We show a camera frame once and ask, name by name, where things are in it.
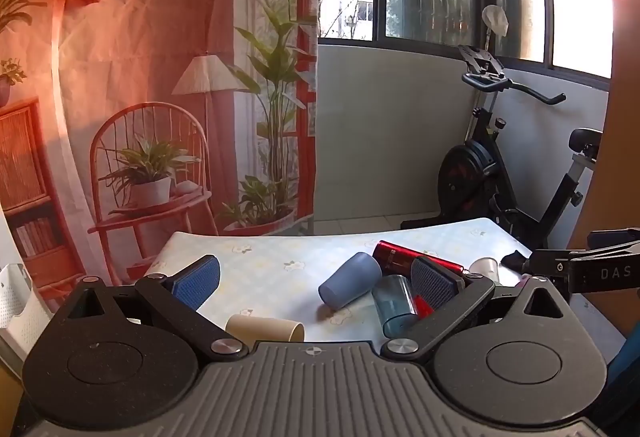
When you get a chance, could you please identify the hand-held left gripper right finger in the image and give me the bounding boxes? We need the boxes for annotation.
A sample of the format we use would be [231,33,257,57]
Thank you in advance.
[382,257,572,363]

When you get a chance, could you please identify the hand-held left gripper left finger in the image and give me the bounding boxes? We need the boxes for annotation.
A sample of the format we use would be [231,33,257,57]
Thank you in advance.
[52,254,251,363]

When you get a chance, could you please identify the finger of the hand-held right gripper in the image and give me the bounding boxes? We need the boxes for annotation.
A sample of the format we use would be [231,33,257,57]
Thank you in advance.
[521,248,575,280]

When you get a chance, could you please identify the matte blue cup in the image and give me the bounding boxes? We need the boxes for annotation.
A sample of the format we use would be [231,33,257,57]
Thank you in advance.
[318,252,384,309]

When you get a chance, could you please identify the translucent blue cup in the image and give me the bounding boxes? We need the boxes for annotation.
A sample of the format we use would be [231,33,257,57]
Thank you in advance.
[371,274,419,339]

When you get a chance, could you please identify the white cup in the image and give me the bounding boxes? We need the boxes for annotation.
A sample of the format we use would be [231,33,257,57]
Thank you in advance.
[469,256,501,287]

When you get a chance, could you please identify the beige cup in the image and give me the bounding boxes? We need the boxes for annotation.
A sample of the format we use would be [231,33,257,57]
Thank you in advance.
[224,314,306,344]

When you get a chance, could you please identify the small black object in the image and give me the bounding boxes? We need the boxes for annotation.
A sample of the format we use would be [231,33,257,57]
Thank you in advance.
[499,248,532,272]

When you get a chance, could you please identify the glossy red bottle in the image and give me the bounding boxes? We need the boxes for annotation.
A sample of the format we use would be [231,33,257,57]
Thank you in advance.
[374,240,472,277]

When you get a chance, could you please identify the floral tablecloth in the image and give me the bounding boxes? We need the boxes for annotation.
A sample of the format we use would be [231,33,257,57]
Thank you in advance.
[144,217,628,344]

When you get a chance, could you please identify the blue object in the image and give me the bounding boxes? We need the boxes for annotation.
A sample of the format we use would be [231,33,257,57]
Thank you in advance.
[605,324,640,399]

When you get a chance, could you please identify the black exercise bike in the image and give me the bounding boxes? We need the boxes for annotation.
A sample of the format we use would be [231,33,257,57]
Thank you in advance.
[400,44,606,252]

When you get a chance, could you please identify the white perforated basket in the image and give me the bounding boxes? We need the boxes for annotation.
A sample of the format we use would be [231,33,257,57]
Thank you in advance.
[0,263,54,361]

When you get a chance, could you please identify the printed room backdrop cloth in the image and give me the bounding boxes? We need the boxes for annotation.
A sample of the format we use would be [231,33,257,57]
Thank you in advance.
[0,0,321,314]

